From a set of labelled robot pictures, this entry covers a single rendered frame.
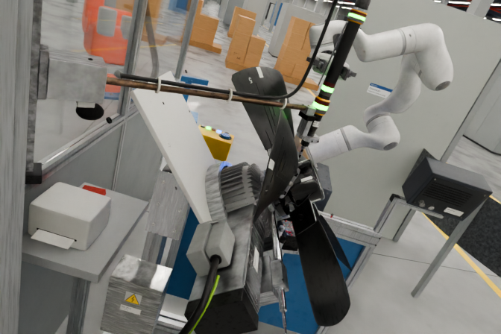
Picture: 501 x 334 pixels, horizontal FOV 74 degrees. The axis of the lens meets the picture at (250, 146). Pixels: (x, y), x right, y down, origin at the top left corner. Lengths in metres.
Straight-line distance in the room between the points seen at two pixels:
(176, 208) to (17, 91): 0.47
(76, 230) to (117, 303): 0.24
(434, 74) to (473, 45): 1.73
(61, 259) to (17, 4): 0.66
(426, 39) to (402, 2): 1.59
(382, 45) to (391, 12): 1.63
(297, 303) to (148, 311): 0.99
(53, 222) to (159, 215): 0.28
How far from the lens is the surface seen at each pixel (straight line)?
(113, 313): 1.13
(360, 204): 3.29
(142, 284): 1.02
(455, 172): 1.59
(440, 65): 1.38
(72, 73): 0.66
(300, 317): 1.97
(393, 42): 1.24
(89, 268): 1.03
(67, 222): 1.02
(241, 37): 8.40
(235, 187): 0.90
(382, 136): 1.62
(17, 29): 0.65
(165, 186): 0.91
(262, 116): 0.92
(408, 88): 1.51
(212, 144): 1.37
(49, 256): 1.06
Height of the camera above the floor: 1.60
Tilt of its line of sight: 22 degrees down
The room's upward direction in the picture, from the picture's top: 19 degrees clockwise
